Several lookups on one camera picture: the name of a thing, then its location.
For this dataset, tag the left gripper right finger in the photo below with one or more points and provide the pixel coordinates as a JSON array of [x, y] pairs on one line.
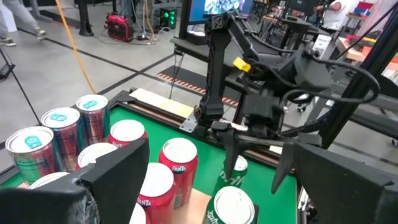
[[342, 193]]

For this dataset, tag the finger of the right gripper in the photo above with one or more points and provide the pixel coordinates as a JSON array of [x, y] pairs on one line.
[[231, 149], [284, 168]]

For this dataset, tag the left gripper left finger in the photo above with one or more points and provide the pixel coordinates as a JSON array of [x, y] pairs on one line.
[[109, 186]]

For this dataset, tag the green Sprite soda can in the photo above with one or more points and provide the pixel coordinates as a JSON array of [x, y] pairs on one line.
[[224, 185], [233, 205]]

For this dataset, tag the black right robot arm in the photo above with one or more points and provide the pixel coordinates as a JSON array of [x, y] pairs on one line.
[[217, 62]]

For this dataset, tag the yellow tape tag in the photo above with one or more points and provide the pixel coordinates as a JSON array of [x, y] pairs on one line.
[[242, 64]]

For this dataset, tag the black orange striped floor mat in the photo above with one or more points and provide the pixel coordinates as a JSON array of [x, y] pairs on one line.
[[186, 77]]

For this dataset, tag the green tray table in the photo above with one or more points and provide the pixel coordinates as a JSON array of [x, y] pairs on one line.
[[149, 113]]

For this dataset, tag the wooden table side board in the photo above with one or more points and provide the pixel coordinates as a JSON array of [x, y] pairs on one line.
[[161, 102]]

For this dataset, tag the white box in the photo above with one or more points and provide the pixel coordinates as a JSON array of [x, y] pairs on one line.
[[321, 45]]

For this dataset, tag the blue display screen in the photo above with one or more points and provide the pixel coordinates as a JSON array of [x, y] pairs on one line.
[[199, 9]]

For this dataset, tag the person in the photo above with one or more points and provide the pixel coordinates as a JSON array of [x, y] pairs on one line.
[[335, 14], [127, 7], [84, 18], [21, 15]]

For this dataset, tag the black device with green lights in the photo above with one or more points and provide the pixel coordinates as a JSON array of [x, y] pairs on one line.
[[168, 18]]

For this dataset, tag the black metal cart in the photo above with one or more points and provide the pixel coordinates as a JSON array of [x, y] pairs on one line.
[[6, 70]]

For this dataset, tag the red portable generator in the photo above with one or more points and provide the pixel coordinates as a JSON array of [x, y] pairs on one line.
[[119, 28]]

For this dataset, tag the silver metal mounting bracket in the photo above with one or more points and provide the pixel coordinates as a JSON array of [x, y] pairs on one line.
[[188, 123]]

